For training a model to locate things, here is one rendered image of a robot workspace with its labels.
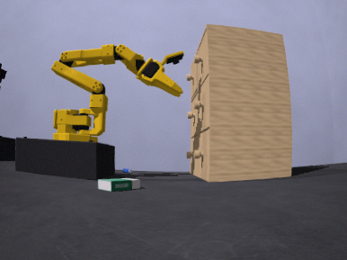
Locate wooden chest of drawers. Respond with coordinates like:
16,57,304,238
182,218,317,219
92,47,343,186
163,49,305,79
190,24,292,182

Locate white eraser with green sleeve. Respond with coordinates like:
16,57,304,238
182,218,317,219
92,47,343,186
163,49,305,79
98,178,140,192

